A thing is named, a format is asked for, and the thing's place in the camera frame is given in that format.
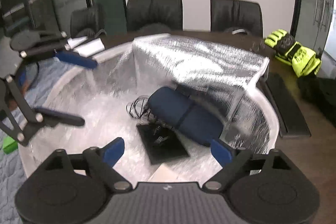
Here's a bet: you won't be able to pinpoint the black office chair left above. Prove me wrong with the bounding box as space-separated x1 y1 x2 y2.
70 6 104 38

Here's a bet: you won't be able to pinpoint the dark blue zipper pouch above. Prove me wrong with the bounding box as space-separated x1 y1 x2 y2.
147 86 223 147

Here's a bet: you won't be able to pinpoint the black wallet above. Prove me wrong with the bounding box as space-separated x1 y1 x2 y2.
136 123 189 165

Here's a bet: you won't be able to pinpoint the black office chair right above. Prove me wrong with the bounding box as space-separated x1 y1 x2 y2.
210 0 263 38

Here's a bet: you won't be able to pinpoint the white papers on table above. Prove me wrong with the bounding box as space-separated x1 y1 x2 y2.
67 36 105 57

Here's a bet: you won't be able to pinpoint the green insulated bag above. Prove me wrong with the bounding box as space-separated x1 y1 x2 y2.
19 34 279 184

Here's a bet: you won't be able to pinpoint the black keyboard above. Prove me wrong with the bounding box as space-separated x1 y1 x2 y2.
258 73 311 138

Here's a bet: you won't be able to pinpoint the grey fleece blanket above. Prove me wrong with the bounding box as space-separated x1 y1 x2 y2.
0 57 79 224

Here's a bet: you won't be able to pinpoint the yellow black glove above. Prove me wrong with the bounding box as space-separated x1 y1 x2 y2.
264 29 322 78

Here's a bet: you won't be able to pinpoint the green glasses case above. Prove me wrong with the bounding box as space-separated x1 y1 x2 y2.
2 136 18 154

